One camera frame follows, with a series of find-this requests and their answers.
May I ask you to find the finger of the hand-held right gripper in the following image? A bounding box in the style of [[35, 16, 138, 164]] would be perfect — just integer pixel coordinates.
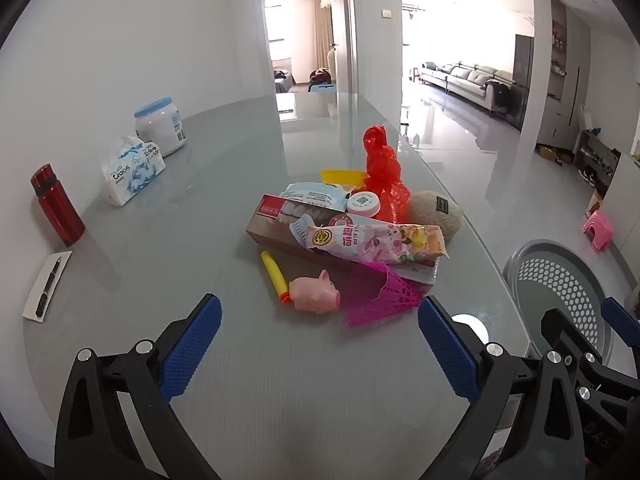
[[601, 296, 640, 361], [541, 308, 640, 467]]

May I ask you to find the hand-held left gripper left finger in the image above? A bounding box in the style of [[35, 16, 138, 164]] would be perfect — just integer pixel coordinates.
[[54, 293, 223, 480]]

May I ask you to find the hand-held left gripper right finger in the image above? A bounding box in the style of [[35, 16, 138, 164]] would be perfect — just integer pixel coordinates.
[[417, 296, 587, 480]]

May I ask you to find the pink plastic mesh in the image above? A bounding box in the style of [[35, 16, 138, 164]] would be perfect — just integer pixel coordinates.
[[344, 260, 423, 315]]

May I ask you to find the pink pig toy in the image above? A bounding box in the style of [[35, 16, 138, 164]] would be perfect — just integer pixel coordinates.
[[288, 269, 342, 316]]

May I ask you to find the pink snack packet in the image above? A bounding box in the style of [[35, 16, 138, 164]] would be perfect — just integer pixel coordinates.
[[306, 222, 447, 267]]

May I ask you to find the toothpaste box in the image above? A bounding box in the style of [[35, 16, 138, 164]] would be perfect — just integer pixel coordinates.
[[245, 193, 441, 297]]

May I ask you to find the beige plush ball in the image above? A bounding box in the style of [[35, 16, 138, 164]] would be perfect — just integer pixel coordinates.
[[406, 190, 463, 246]]

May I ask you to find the white bottle cap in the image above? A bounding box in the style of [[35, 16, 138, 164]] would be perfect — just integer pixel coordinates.
[[346, 191, 382, 219]]

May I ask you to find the red plastic bag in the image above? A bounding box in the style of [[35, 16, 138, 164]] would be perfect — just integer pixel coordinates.
[[362, 125, 413, 223]]

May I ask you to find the light blue mask packet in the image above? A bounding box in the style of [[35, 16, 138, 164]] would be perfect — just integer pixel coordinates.
[[279, 181, 357, 211]]

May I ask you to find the yellow plastic dish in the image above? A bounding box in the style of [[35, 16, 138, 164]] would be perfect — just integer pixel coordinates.
[[320, 169, 371, 188]]

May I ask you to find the pink plastic stool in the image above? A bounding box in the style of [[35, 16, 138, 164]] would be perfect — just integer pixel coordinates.
[[581, 210, 615, 253]]

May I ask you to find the purple fuzzy cloth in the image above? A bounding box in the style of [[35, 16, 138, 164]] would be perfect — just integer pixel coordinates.
[[470, 447, 507, 480]]

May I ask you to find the white low cabinet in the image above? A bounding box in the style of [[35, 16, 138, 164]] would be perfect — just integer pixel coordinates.
[[602, 152, 640, 261]]

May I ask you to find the shoe rack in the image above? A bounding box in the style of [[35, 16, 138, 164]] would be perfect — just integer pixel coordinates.
[[575, 129, 622, 192]]

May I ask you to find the black pen on paper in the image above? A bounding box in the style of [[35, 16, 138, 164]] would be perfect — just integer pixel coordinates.
[[22, 251, 73, 321]]

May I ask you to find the cardboard box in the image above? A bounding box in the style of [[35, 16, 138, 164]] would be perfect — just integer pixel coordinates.
[[536, 145, 573, 164]]

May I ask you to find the white blue tissue pack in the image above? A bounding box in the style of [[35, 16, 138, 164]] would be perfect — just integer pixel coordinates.
[[101, 135, 166, 207]]

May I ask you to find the red thermos bottle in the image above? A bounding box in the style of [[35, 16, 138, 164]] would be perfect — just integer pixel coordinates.
[[30, 163, 87, 248]]

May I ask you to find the white jar blue lid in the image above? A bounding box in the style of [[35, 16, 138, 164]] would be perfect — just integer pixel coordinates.
[[134, 96, 188, 157]]

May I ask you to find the dark jacket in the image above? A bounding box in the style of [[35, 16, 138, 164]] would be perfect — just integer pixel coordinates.
[[487, 80, 512, 118]]

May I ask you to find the dark grey cabinet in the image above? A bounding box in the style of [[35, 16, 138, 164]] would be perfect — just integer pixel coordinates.
[[514, 34, 535, 133]]

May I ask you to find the grey sofa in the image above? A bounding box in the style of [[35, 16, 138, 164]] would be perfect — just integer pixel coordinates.
[[417, 60, 516, 113]]

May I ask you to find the beige curtain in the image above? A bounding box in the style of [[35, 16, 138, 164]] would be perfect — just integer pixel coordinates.
[[300, 0, 333, 86]]

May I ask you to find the white door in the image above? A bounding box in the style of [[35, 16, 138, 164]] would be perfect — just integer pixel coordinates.
[[327, 0, 358, 95]]

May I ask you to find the grey wall cabinet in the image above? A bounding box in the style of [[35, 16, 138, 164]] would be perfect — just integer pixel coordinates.
[[537, 0, 592, 156]]

